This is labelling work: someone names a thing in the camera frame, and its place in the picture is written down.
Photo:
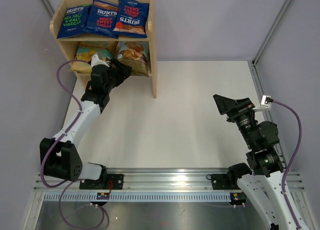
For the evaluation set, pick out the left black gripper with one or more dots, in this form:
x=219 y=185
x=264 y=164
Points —
x=122 y=73

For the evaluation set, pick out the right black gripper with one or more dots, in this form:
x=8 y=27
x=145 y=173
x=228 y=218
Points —
x=241 y=106

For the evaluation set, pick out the light blue cassava chips bag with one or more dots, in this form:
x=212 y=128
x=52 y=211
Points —
x=135 y=55

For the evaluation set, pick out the yellow kettle cooked chips bag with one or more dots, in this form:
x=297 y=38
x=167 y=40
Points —
x=105 y=50

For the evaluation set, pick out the blue spicy sweet chilli bag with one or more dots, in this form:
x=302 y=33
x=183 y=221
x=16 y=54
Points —
x=102 y=18

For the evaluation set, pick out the blue sea salt vinegar bag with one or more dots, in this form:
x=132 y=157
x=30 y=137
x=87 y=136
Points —
x=73 y=22

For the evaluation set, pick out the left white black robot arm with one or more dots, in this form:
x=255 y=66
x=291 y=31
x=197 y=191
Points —
x=59 y=157

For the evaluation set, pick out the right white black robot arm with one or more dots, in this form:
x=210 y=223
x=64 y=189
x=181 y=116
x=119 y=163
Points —
x=263 y=178

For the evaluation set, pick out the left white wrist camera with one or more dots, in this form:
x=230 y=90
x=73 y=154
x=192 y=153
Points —
x=95 y=61

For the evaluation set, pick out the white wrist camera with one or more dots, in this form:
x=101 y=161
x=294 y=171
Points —
x=95 y=61
x=265 y=104

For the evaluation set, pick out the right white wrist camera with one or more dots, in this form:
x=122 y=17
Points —
x=265 y=104

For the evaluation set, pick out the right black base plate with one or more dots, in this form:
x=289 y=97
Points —
x=223 y=181

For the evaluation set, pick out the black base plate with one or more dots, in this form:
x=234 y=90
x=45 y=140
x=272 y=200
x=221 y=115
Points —
x=113 y=181
x=223 y=181

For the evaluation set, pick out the white slotted cable duct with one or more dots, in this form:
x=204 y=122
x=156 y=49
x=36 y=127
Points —
x=140 y=197

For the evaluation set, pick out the aluminium mounting rail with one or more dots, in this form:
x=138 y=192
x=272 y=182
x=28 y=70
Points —
x=171 y=180

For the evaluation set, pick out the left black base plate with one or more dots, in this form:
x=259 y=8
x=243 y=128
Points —
x=113 y=181

